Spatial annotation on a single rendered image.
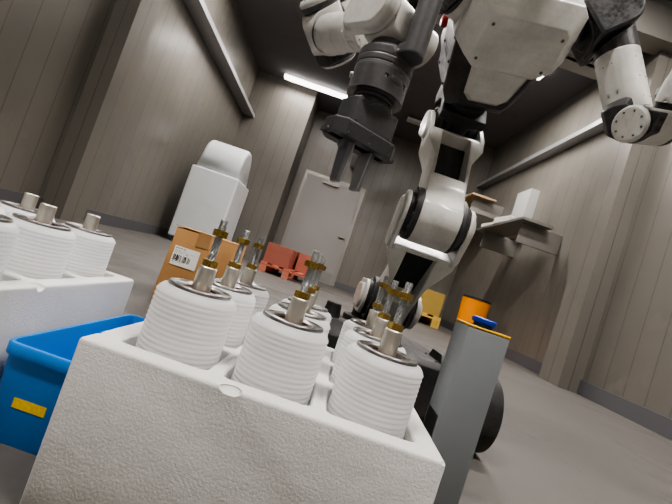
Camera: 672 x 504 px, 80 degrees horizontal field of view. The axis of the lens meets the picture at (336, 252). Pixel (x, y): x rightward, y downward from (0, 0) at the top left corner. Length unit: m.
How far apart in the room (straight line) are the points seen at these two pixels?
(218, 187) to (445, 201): 4.92
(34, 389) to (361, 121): 0.54
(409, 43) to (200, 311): 0.45
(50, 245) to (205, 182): 5.17
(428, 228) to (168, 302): 0.70
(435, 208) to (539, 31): 0.43
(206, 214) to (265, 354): 5.34
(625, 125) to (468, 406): 0.70
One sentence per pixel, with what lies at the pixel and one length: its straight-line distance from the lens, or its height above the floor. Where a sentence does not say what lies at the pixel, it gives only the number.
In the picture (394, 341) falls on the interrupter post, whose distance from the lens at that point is 0.49.
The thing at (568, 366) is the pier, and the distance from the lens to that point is 4.04.
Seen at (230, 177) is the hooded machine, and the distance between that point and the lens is 5.77.
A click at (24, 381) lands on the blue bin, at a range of 0.63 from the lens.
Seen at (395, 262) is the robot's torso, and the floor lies 0.40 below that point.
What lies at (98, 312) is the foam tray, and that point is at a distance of 0.83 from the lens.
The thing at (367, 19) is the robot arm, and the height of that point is 0.69.
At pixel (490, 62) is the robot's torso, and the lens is 1.09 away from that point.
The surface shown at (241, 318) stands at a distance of 0.60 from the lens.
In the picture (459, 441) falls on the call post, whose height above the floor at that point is 0.14.
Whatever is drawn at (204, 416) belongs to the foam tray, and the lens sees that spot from 0.45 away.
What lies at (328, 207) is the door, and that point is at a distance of 8.55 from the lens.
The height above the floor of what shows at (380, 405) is 0.20.
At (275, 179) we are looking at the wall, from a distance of 7.81.
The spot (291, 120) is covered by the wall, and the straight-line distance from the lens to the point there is 8.09.
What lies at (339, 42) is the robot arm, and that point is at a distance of 0.80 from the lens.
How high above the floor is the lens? 0.33
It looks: 3 degrees up
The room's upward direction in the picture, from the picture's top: 19 degrees clockwise
